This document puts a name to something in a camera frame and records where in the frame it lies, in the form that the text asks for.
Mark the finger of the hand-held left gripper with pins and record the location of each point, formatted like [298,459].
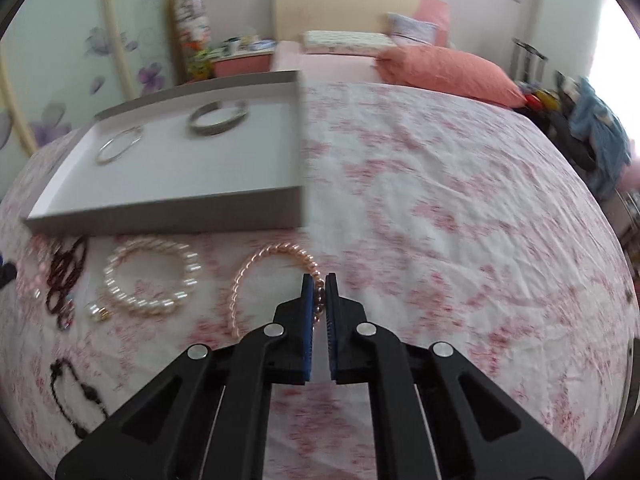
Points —
[6,275]

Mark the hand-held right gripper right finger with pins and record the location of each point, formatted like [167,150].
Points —
[331,330]

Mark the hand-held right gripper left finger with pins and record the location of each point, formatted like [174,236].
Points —
[308,330]

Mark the large pearl pendant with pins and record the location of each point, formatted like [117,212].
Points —
[97,312]

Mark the shallow white cardboard tray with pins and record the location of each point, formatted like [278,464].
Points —
[200,160]

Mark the thin silver bangle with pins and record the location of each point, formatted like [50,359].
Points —
[120,144]

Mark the wide silver bangle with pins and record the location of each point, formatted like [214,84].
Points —
[200,127]

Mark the floral glass sliding wardrobe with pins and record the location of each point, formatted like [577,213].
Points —
[75,50]

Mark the plain pink bed sheet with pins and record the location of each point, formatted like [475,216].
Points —
[325,62]

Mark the pink and cream nightstand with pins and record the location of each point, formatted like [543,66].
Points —
[240,62]

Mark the folded coral quilt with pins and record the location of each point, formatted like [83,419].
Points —
[445,72]

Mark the floral print pillow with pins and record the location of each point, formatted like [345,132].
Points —
[345,42]

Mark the plush toy display tube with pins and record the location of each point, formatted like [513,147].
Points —
[191,30]

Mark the colourful toy balls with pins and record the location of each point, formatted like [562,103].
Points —
[540,99]

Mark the lilac print pillow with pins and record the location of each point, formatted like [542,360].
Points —
[412,27]

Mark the cream and pink headboard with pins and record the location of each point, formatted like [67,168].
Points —
[330,10]

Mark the dark wooden chair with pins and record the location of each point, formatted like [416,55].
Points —
[527,60]

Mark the light blue garment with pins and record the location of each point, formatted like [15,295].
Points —
[597,120]

